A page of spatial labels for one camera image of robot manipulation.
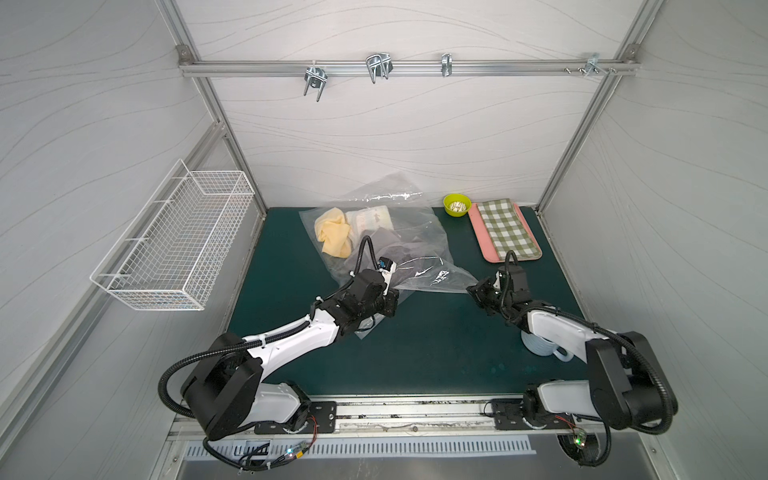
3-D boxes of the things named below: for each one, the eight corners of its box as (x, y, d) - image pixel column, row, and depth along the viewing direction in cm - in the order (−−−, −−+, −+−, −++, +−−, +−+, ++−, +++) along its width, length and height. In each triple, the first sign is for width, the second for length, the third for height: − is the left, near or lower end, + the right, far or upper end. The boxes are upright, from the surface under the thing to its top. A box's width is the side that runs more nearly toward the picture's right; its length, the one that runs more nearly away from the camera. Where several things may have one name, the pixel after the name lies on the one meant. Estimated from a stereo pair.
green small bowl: (445, 217, 119) (446, 211, 116) (442, 199, 126) (443, 193, 123) (472, 217, 119) (474, 212, 116) (467, 199, 126) (469, 193, 123)
